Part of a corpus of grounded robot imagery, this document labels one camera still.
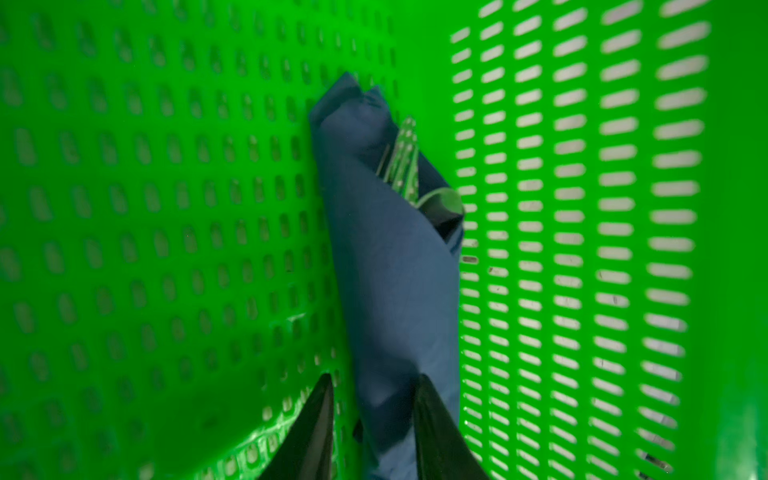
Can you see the silver fork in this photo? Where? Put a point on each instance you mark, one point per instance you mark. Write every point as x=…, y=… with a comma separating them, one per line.
x=398, y=166

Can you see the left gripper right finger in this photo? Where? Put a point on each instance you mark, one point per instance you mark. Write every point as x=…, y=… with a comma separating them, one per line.
x=441, y=452

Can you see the green plastic basket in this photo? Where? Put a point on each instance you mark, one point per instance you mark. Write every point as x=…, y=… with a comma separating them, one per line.
x=167, y=289

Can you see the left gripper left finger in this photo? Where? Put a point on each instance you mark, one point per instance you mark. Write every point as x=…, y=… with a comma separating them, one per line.
x=306, y=452

